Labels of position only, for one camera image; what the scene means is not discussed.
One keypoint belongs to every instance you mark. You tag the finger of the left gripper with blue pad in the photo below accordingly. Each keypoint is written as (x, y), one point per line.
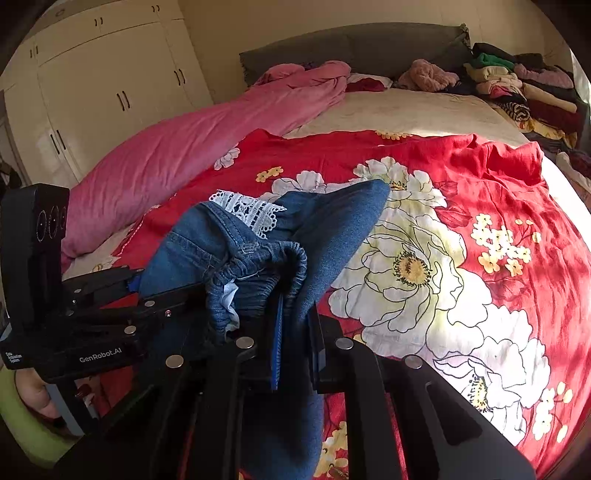
(101, 282)

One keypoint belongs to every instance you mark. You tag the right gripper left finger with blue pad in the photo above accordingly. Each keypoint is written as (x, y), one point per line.
(250, 378)

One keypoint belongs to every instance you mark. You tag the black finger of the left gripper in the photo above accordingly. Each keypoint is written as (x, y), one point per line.
(114, 307)

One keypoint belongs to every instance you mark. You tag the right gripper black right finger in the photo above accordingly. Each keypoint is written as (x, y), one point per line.
(340, 364)

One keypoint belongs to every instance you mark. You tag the blue denim pants lace trim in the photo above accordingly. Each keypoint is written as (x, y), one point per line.
(268, 263)

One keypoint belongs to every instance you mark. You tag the left hand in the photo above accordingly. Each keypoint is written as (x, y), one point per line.
(33, 392)

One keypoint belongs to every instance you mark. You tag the red floral bed cover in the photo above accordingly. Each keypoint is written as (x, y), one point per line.
(480, 264)

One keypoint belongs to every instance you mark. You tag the cream wardrobe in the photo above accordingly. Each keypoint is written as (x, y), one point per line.
(90, 74)

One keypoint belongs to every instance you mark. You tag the pink velvet quilt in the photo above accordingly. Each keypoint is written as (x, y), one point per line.
(152, 165)

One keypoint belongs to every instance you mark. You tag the beige bed sheet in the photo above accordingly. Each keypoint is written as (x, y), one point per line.
(414, 112)

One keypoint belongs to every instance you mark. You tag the dark red pillow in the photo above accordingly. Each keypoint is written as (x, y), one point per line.
(367, 83)

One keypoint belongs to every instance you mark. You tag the pink crumpled garment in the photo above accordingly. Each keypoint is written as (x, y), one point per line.
(426, 76)

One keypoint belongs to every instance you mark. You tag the floral fabric laundry basket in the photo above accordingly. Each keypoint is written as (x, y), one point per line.
(579, 182)

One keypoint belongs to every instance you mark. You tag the grey padded headboard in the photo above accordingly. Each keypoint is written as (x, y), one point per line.
(386, 49)

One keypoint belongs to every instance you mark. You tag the pile of folded clothes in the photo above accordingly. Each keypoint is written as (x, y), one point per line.
(540, 98)

